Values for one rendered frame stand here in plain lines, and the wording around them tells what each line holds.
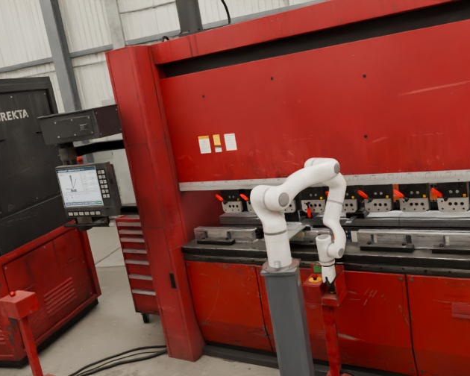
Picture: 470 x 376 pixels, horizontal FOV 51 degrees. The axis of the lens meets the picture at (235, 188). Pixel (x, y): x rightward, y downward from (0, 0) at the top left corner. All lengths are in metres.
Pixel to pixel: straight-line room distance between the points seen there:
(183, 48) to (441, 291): 2.14
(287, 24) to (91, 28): 5.97
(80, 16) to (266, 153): 6.04
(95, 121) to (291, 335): 1.76
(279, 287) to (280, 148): 0.95
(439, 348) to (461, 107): 1.33
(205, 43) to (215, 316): 1.90
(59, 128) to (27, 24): 5.95
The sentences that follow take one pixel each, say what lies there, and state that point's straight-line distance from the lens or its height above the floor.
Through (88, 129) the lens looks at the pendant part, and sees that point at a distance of 3.32.
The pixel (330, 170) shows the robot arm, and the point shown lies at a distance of 2.63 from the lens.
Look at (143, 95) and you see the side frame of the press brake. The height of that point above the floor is 1.98.
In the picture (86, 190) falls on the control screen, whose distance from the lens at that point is 3.42.
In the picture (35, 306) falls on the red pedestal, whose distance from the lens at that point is 3.71.
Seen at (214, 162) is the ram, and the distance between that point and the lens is 3.37.
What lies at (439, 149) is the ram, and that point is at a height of 1.44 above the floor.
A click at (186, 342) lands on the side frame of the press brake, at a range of 3.85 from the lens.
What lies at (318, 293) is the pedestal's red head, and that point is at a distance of 2.89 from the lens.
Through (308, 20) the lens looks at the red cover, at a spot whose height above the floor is 2.22.
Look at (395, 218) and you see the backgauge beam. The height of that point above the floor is 0.97.
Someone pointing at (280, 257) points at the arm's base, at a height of 1.06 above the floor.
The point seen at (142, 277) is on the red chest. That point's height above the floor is 0.47.
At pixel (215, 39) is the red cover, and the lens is 3.23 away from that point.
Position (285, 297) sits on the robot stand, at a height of 0.86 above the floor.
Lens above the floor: 1.94
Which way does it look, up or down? 12 degrees down
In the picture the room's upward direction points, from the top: 10 degrees counter-clockwise
